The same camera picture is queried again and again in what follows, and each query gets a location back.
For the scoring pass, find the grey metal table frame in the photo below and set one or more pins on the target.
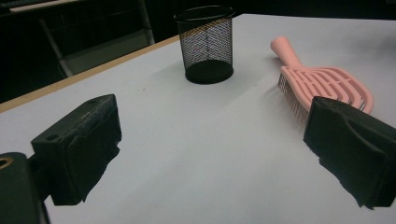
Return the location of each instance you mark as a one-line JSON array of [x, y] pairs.
[[102, 53]]

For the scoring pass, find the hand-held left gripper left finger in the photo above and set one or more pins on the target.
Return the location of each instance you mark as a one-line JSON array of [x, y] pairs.
[[77, 146]]

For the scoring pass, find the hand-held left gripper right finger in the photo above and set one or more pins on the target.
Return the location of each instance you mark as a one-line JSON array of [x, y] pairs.
[[351, 146]]

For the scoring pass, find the black mesh pen cup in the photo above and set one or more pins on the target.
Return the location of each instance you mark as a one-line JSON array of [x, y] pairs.
[[208, 73]]

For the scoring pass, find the white table board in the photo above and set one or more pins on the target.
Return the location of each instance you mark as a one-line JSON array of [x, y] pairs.
[[202, 140]]

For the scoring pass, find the pink hairbrush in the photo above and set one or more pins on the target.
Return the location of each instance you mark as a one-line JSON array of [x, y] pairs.
[[314, 82]]

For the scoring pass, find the wooden table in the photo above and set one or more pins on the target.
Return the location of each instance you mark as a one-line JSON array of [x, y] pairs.
[[93, 72]]

